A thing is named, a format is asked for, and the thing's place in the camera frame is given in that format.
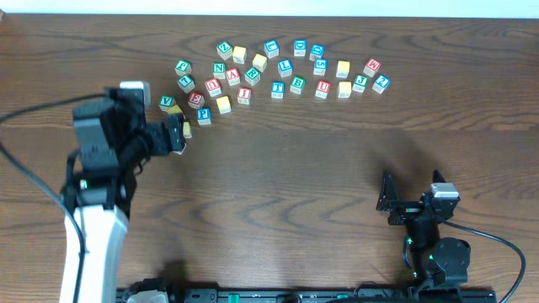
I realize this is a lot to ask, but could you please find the yellow C block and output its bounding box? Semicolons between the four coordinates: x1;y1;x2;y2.
183;122;192;139

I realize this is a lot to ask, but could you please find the green j block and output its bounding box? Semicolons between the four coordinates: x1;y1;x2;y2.
174;60;192;76
352;74;368;93

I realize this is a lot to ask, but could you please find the green Z block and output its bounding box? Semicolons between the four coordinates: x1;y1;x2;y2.
216;40;233;61

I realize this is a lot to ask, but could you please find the blue l block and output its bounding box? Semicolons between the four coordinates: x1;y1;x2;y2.
277;59;293;78
264;40;280;59

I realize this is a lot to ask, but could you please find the yellow K block right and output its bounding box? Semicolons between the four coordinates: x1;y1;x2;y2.
336;61;350;78

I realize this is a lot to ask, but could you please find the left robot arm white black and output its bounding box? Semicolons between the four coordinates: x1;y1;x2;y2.
60;98;186;302

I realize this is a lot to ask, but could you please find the blue L block top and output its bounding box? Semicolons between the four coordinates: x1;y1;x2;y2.
264;40;280;59

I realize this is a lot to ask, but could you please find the blue T block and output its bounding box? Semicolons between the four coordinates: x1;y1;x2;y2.
270;81;285;99

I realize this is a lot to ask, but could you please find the green R block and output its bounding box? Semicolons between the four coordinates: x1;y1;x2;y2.
244;66;261;86

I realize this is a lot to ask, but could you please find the red u block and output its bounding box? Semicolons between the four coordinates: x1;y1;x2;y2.
315;81;331;99
205;78;222;98

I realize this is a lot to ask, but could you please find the green V block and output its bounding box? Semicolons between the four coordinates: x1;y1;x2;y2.
158;95;176;112

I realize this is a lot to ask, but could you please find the blue 2 block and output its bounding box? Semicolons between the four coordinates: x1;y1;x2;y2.
372;74;391;94

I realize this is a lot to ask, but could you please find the green J block left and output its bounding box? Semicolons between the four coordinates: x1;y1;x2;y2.
174;60;192;76

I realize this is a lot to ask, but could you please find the green J block right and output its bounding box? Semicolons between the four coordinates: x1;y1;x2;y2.
352;74;368;93

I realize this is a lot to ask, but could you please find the red M block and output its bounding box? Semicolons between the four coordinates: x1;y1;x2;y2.
363;58;382;77

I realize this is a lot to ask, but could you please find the red E block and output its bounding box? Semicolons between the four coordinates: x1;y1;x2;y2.
188;92;205;109

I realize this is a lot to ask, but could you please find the yellow S block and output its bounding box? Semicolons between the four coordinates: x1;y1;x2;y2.
338;82;352;98

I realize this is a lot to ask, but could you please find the yellow block top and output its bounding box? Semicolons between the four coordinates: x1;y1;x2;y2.
232;45;247;64

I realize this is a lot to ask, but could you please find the yellow k block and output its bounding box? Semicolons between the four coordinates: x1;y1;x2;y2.
336;61;350;78
167;104;184;114

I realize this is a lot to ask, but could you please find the red I block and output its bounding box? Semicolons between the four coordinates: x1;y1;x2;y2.
237;88;252;105

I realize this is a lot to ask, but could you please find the green B block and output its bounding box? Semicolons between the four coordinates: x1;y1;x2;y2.
290;76;306;95

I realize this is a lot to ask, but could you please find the yellow O block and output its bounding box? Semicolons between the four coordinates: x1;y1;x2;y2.
216;96;232;114

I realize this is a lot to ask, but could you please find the blue P block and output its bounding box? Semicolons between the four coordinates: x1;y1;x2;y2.
196;108;211;126

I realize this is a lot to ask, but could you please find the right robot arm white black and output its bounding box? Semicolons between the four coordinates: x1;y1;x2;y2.
376;170;471;289

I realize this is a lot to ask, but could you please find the blue 5 block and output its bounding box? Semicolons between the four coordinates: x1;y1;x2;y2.
313;58;328;76

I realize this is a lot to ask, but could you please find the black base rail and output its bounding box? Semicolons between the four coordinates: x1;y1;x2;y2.
113;279;497;303

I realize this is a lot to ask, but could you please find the green 7 block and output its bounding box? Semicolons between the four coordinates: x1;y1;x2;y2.
177;75;195;93

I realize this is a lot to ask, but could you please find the yellow K block left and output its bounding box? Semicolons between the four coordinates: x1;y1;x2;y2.
167;104;184;114

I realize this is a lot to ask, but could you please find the yellow block upper middle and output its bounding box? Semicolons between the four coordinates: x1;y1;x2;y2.
252;54;268;72

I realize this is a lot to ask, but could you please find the red A block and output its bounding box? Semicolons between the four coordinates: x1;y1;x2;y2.
225;67;241;86

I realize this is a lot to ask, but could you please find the green N block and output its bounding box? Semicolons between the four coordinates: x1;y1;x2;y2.
212;62;226;79

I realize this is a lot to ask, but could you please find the blue D block tilted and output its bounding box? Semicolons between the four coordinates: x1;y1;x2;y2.
309;44;324;61

